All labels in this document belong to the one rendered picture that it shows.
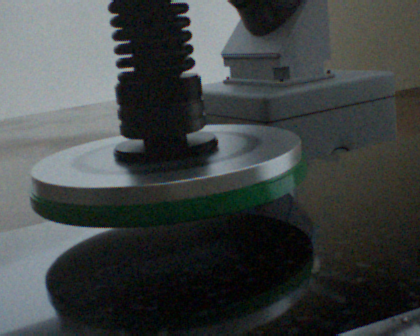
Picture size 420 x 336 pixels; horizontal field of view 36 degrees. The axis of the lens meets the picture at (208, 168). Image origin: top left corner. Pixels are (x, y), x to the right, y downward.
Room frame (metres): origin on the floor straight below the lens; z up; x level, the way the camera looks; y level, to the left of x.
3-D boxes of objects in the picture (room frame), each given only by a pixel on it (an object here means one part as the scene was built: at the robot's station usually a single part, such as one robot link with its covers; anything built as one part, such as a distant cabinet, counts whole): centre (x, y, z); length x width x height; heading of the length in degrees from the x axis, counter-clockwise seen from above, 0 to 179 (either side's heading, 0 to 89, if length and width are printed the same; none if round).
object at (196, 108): (0.50, 0.03, 0.96); 0.07 x 0.07 x 0.01
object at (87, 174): (0.50, 0.03, 0.92); 0.21 x 0.21 x 0.01
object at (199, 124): (0.50, 0.03, 0.95); 0.07 x 0.07 x 0.01
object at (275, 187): (0.50, 0.03, 0.92); 0.22 x 0.22 x 0.04
